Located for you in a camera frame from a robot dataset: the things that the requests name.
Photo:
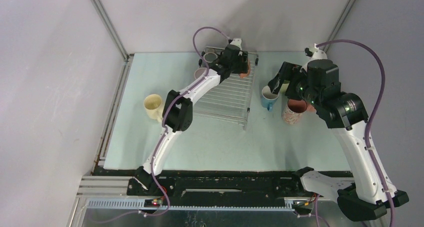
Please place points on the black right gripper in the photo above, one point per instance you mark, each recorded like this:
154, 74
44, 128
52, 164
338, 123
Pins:
289, 71

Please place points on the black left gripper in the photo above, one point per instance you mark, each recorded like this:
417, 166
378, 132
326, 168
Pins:
243, 60

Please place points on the light blue dotted mug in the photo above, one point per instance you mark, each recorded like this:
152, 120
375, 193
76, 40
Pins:
268, 98

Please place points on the small terracotta cup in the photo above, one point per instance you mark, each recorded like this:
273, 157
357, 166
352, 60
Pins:
247, 73

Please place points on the pink ghost pattern mug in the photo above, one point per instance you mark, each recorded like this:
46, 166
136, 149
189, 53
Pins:
293, 111

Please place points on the lilac mug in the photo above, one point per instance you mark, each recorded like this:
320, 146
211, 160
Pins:
201, 73

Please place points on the cream mug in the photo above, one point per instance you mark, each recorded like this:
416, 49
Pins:
154, 107

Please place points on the light green mug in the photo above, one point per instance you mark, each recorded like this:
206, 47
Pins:
284, 86

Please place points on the salmon pink mug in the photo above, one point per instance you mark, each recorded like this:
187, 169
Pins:
310, 108

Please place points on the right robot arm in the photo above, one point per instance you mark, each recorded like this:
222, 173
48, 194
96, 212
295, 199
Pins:
371, 195

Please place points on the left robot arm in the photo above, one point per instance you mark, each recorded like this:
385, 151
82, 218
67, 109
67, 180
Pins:
177, 115

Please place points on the grey mug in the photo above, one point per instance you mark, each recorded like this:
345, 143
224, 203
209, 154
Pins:
210, 57

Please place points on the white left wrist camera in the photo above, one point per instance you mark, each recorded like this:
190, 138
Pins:
237, 42

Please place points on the white wire dish rack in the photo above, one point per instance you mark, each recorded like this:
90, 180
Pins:
231, 100

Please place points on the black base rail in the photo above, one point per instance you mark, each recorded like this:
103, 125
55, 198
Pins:
226, 188

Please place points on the grey cable duct strip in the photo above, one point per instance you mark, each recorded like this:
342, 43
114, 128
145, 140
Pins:
141, 204

